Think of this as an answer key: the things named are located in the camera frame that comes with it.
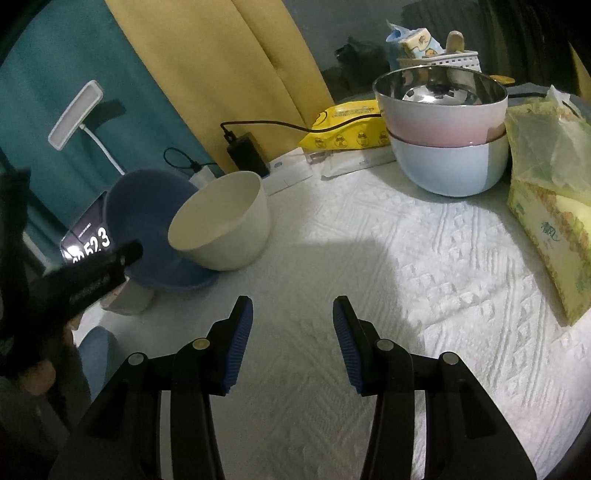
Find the cream bowl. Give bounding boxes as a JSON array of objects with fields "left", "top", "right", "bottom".
[{"left": 167, "top": 171, "right": 271, "bottom": 271}]

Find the person's left hand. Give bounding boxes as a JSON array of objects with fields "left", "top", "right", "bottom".
[{"left": 21, "top": 323, "right": 75, "bottom": 395}]

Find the yellow wipes packet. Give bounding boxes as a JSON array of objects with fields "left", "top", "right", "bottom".
[{"left": 298, "top": 99, "right": 393, "bottom": 151}]

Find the teal curtain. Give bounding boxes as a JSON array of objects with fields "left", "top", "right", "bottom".
[{"left": 0, "top": 0, "right": 218, "bottom": 259}]

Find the blue snack packet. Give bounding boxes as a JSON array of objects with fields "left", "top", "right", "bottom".
[{"left": 387, "top": 21, "right": 437, "bottom": 61}]

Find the pink steel-lined bowl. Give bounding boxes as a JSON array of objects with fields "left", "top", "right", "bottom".
[{"left": 372, "top": 66, "right": 509, "bottom": 147}]

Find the pink strawberry print bowl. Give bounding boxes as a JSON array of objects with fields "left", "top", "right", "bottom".
[{"left": 99, "top": 277, "right": 155, "bottom": 315}]

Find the black charger cable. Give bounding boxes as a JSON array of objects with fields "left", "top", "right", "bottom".
[{"left": 164, "top": 148, "right": 204, "bottom": 174}]

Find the black adapter cable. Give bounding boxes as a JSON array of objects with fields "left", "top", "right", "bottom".
[{"left": 221, "top": 121, "right": 315, "bottom": 139}]

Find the white desk lamp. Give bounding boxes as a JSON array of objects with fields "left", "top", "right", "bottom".
[{"left": 47, "top": 80, "right": 127, "bottom": 176}]

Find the glass sliding door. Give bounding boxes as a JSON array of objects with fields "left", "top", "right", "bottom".
[{"left": 281, "top": 0, "right": 568, "bottom": 102}]

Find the blue plate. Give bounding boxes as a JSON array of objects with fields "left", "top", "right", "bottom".
[{"left": 78, "top": 325, "right": 118, "bottom": 393}]

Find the tablet with clock display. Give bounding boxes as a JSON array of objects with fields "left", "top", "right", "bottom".
[{"left": 60, "top": 191, "right": 112, "bottom": 264}]

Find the yellow-green tissue pack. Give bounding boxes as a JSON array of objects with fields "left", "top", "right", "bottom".
[{"left": 505, "top": 85, "right": 591, "bottom": 326}]

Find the dark blue bowl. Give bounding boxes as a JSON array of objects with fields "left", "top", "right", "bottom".
[{"left": 105, "top": 170, "right": 220, "bottom": 291}]

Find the black power adapter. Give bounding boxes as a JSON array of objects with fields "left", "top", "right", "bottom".
[{"left": 226, "top": 132, "right": 271, "bottom": 177}]

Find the yellow curtain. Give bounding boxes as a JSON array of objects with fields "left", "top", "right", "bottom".
[{"left": 106, "top": 0, "right": 335, "bottom": 162}]

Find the light blue and white bowl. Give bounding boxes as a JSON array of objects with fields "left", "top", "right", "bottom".
[{"left": 390, "top": 129, "right": 510, "bottom": 198}]

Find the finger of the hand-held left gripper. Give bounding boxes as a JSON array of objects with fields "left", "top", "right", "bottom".
[{"left": 41, "top": 242, "right": 144, "bottom": 319}]

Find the white wipes packet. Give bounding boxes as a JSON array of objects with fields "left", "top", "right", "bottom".
[{"left": 321, "top": 147, "right": 398, "bottom": 180}]

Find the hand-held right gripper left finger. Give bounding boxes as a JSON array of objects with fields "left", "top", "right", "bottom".
[{"left": 48, "top": 295, "right": 254, "bottom": 480}]

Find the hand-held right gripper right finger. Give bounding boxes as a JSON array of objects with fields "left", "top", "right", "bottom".
[{"left": 332, "top": 295, "right": 539, "bottom": 480}]

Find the white utensil basket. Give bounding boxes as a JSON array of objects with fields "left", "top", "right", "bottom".
[{"left": 397, "top": 51, "right": 481, "bottom": 75}]

